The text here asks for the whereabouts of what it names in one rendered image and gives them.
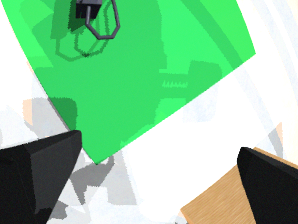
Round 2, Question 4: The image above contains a green circuit board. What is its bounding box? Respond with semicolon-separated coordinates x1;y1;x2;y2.
1;0;255;165

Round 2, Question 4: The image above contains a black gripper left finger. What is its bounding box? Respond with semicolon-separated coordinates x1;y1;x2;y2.
0;131;82;224

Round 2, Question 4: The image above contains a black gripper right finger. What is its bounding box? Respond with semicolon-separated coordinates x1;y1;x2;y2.
235;147;298;224

